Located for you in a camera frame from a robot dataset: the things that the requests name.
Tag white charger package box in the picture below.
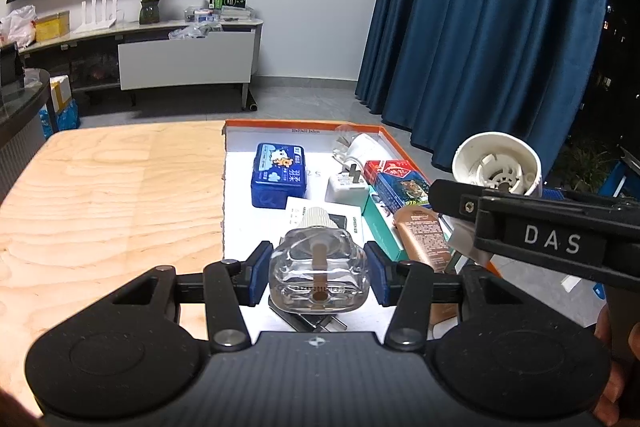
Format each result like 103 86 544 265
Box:
284 199 363 248

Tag green white bandage box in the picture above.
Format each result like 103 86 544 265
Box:
361 194 408 263

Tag white plastic bag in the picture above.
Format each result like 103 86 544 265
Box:
0 4 38 48

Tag blue dental floss box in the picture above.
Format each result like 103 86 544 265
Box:
250 142 308 209

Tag white router with antennas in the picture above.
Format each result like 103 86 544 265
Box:
80 0 126 32

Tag clear glass bottle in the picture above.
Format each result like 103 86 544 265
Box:
268 206 371 314

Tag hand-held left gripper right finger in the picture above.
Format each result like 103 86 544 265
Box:
364 241 531 353

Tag blue red playing card box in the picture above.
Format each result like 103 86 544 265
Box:
362 158 432 212

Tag white charger cube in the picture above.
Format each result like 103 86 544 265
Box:
325 162 371 208

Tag clear plastic bag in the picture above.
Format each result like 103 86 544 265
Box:
168 23 223 40

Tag white plug-in heater with bottle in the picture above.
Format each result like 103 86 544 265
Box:
332 124 388 172

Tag orange-rimmed white box lid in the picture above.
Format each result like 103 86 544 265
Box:
220 119 506 343

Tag pile of small packages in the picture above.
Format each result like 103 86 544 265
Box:
185 4 253 24

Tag yellow box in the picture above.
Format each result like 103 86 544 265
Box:
34 12 72 42

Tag white television cabinet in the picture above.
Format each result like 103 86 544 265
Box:
17 18 264 112

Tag blue plastic frame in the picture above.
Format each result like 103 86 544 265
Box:
595 147 640 198

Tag blue curtain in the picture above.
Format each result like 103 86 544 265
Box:
355 0 613 178

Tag dark curved counter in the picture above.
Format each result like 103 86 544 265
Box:
0 67 53 202

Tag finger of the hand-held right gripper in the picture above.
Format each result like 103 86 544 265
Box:
540 187 640 212
429 178 640 280

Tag dark night window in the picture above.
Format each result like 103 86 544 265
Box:
595 0 640 148

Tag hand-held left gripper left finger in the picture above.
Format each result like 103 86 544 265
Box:
107 241 275 355

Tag black square box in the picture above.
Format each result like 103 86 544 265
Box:
0 44 26 85

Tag cardboard box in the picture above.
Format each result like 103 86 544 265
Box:
50 74 76 112

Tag blue water bottle packs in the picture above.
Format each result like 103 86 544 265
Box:
37 99 82 140

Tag rose gold cosmetic tube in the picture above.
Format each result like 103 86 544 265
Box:
392 204 453 275

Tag person's right hand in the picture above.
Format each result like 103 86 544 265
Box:
592 306 640 427

